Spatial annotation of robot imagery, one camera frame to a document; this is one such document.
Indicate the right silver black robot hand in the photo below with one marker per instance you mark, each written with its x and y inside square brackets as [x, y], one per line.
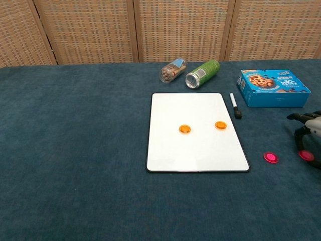
[314, 124]

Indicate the pink round magnet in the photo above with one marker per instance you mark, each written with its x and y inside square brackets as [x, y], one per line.
[270, 157]
[306, 155]

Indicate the yellow round magnet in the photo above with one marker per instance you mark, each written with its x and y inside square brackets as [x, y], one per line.
[184, 129]
[220, 125]

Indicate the blue chocolate chip cookie box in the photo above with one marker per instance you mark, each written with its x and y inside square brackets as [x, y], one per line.
[265, 85]

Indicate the white marker black cap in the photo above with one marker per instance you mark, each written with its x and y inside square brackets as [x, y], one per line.
[234, 104]

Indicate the white magnetic whiteboard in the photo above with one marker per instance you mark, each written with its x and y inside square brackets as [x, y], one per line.
[195, 150]

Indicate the green drink can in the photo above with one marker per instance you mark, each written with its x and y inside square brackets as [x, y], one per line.
[203, 72]

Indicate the clear plastic snack jar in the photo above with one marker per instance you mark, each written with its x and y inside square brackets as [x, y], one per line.
[171, 71]

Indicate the woven bamboo folding screen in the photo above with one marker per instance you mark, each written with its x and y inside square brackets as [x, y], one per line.
[175, 30]

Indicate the blue felt table cloth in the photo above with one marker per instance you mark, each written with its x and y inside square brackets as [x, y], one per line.
[75, 150]

